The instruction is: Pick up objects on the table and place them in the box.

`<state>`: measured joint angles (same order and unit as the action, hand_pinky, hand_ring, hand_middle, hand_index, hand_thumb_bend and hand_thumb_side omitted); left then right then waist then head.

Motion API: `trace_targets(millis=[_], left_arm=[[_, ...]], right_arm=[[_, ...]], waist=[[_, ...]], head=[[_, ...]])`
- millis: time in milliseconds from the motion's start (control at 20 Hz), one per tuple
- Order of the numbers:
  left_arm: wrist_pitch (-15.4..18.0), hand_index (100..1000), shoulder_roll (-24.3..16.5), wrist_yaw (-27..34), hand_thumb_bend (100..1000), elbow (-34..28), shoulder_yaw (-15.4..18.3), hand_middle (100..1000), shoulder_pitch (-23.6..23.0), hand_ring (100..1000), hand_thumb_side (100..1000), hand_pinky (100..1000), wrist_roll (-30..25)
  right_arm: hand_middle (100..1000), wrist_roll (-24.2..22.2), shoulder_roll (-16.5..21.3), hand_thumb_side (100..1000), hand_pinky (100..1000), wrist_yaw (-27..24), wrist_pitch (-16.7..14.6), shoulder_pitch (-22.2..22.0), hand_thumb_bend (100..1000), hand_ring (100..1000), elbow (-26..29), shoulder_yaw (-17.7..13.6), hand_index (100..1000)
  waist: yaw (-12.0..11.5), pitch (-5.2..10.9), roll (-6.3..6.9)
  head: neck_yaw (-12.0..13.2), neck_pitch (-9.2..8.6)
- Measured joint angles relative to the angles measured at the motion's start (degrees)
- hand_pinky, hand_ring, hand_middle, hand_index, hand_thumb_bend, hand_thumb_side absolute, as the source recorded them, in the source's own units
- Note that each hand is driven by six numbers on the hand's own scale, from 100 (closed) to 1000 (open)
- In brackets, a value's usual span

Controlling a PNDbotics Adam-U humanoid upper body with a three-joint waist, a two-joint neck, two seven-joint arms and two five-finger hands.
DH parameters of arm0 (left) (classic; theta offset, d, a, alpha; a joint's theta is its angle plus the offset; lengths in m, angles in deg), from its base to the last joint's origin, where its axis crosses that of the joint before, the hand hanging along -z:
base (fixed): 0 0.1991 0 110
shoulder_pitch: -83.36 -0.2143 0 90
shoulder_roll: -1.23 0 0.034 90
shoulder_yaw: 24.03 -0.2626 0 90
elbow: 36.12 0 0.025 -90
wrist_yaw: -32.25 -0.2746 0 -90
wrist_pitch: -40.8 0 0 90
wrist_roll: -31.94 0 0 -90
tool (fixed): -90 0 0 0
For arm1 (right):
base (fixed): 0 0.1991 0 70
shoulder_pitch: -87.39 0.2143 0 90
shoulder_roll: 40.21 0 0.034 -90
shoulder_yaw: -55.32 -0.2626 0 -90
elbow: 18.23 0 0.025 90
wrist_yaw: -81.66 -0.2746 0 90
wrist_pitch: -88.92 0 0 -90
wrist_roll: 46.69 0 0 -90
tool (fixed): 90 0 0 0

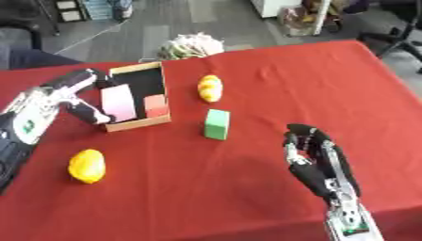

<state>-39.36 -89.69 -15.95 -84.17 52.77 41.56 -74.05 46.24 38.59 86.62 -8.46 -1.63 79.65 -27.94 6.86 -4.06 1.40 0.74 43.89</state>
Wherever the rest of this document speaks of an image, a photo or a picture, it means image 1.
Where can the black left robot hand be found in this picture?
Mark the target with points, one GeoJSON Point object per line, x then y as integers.
{"type": "Point", "coordinates": [82, 82]}

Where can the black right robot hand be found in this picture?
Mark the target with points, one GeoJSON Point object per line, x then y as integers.
{"type": "Point", "coordinates": [317, 171]}

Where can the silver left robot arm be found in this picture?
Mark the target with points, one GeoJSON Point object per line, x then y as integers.
{"type": "Point", "coordinates": [23, 131]}

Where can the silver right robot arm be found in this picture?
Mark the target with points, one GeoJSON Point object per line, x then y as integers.
{"type": "Point", "coordinates": [351, 221]}

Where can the tan cardboard box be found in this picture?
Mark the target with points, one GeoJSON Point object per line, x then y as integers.
{"type": "Point", "coordinates": [140, 94]}

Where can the pink block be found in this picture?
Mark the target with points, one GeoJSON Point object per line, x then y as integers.
{"type": "Point", "coordinates": [119, 103]}

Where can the black storage shelf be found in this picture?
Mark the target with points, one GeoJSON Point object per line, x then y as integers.
{"type": "Point", "coordinates": [88, 10]}

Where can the red block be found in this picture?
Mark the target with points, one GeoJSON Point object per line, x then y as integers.
{"type": "Point", "coordinates": [156, 106]}

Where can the yellow toy lemon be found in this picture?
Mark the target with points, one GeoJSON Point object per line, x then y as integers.
{"type": "Point", "coordinates": [87, 165]}

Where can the green block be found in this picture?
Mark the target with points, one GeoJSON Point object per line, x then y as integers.
{"type": "Point", "coordinates": [217, 124]}

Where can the white crumpled bag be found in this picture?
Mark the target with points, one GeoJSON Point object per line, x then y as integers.
{"type": "Point", "coordinates": [190, 46]}

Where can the yellow toy corn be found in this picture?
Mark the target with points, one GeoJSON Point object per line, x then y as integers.
{"type": "Point", "coordinates": [210, 88]}

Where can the clear bag of items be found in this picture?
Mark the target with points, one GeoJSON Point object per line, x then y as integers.
{"type": "Point", "coordinates": [301, 19]}

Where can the black office chair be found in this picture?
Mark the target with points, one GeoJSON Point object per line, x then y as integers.
{"type": "Point", "coordinates": [396, 34]}

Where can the white post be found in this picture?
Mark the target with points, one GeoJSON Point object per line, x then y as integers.
{"type": "Point", "coordinates": [322, 16]}

